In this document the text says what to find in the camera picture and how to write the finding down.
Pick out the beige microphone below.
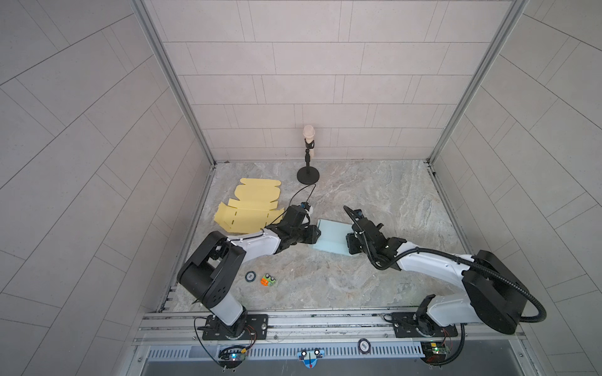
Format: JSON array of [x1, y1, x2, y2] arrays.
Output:
[[303, 125, 316, 159]]

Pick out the blue sticker marker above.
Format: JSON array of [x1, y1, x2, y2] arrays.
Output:
[[297, 349, 325, 369]]

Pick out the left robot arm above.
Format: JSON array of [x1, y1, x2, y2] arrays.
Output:
[[177, 202, 321, 327]]

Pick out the right circuit board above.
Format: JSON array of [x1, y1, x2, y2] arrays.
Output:
[[420, 342, 449, 364]]

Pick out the orange green small toy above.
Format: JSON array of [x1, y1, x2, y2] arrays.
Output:
[[260, 274, 277, 287]]

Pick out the round black badge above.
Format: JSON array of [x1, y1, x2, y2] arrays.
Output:
[[357, 338, 372, 355]]

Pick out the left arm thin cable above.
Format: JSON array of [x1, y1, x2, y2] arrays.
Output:
[[262, 182, 317, 231]]

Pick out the circuit board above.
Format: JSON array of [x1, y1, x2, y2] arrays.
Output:
[[219, 346, 249, 362], [420, 342, 449, 364]]

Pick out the light blue paper box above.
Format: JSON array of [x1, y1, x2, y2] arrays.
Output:
[[311, 219, 354, 256]]

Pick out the aluminium mounting rail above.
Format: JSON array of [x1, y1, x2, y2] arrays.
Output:
[[131, 307, 523, 348]]

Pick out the left circuit board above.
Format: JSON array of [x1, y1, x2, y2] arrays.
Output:
[[219, 346, 249, 362]]

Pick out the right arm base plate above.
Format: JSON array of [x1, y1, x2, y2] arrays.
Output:
[[383, 313, 459, 338]]

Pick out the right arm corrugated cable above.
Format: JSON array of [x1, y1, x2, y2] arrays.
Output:
[[342, 205, 548, 324]]

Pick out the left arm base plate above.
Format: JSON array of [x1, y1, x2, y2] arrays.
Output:
[[197, 313, 269, 341]]

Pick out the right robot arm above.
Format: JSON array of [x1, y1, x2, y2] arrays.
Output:
[[346, 211, 532, 336]]

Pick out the yellow paper box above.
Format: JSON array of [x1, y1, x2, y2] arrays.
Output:
[[214, 178, 284, 234]]

